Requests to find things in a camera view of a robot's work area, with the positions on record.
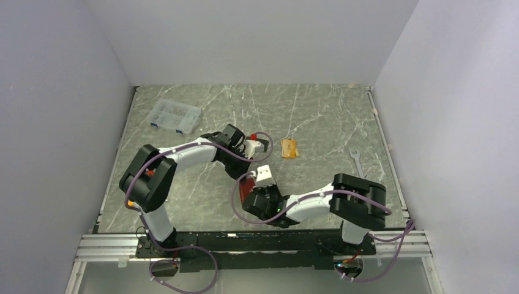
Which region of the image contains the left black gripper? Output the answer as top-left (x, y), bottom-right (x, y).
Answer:
top-left (220, 149), bottom-right (253, 184)

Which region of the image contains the red leather wallet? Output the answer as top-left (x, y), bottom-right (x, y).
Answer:
top-left (239, 178), bottom-right (255, 203)

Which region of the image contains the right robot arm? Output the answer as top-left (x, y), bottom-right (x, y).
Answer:
top-left (237, 172), bottom-right (392, 254)

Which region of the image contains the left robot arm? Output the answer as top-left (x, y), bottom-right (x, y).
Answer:
top-left (119, 124), bottom-right (274, 257)

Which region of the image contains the orange card stack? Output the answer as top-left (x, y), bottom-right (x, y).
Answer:
top-left (280, 138), bottom-right (299, 159)

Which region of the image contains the silver wrench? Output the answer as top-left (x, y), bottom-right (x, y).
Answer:
top-left (349, 149), bottom-right (365, 178)

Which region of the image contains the clear plastic organizer box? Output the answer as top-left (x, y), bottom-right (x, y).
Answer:
top-left (146, 99), bottom-right (202, 134)

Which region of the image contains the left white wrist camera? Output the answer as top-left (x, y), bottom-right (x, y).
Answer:
top-left (244, 134), bottom-right (263, 159)

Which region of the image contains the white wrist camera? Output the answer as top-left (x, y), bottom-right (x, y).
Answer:
top-left (244, 134), bottom-right (263, 159)
top-left (255, 165), bottom-right (276, 187)

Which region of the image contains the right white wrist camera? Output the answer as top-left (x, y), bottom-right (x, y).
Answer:
top-left (255, 165), bottom-right (276, 187)

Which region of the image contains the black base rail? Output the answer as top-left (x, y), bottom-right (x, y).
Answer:
top-left (135, 228), bottom-right (376, 273)

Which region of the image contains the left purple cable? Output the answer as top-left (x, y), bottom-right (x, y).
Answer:
top-left (123, 130), bottom-right (274, 294)

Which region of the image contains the aluminium frame rail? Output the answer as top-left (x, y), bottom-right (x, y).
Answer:
top-left (65, 230), bottom-right (445, 293)

